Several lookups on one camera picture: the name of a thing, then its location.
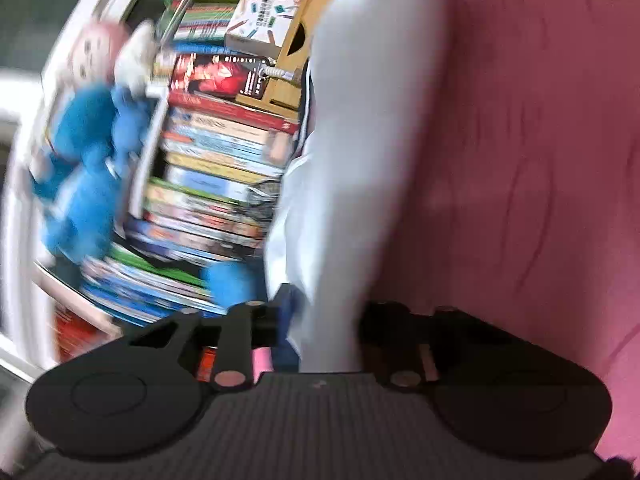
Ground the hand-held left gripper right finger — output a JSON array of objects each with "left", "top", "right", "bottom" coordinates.
[{"left": 357, "top": 301, "right": 502, "bottom": 391}]

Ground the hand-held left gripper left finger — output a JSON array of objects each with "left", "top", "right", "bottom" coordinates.
[{"left": 127, "top": 284, "right": 301, "bottom": 392}]

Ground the navy white striped jacket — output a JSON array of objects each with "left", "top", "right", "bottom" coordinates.
[{"left": 262, "top": 0, "right": 451, "bottom": 373}]

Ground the small blue plush toy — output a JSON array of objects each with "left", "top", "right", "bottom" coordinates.
[{"left": 200, "top": 260, "right": 261, "bottom": 311}]

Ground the large red plastic crate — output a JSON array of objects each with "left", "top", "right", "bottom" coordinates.
[{"left": 52, "top": 305, "right": 221, "bottom": 383}]

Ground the row of colourful books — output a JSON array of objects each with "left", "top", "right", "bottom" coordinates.
[{"left": 80, "top": 0, "right": 321, "bottom": 326}]

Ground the pink rabbit-print blanket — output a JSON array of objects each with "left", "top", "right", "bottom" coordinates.
[{"left": 370, "top": 0, "right": 640, "bottom": 463}]

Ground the large blue plush toy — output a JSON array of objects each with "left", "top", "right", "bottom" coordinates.
[{"left": 30, "top": 82, "right": 161, "bottom": 263}]

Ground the wooden drawer organizer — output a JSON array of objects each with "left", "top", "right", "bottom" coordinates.
[{"left": 235, "top": 0, "right": 371, "bottom": 113}]

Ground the pink white plush doll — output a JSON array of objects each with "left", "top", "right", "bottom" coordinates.
[{"left": 62, "top": 20, "right": 158, "bottom": 91}]

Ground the white pencil-print box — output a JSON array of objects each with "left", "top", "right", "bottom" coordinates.
[{"left": 224, "top": 0, "right": 306, "bottom": 58}]

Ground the white braided charging cable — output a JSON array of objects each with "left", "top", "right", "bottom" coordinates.
[{"left": 260, "top": 62, "right": 293, "bottom": 81}]

